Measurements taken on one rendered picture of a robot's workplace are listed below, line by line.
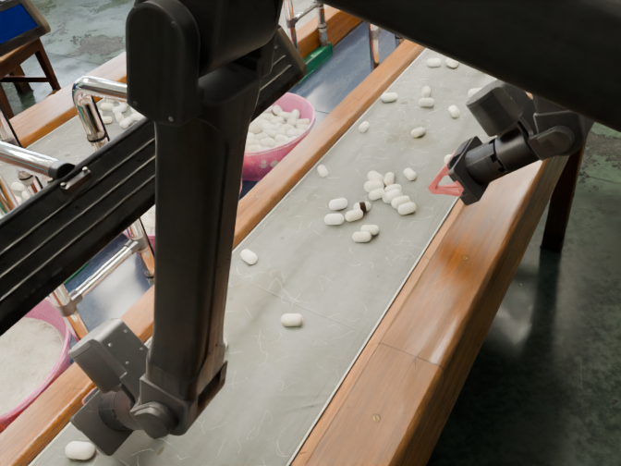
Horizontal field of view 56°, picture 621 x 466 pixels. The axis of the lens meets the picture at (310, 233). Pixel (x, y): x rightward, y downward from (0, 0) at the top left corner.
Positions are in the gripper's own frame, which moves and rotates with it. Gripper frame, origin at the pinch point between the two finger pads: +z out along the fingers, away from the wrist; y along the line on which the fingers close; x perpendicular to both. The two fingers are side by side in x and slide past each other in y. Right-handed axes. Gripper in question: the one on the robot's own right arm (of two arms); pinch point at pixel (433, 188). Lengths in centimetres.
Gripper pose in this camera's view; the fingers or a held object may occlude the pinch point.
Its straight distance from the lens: 99.5
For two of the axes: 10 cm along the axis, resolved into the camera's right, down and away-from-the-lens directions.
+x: 6.5, 7.4, 2.0
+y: -5.1, 6.1, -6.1
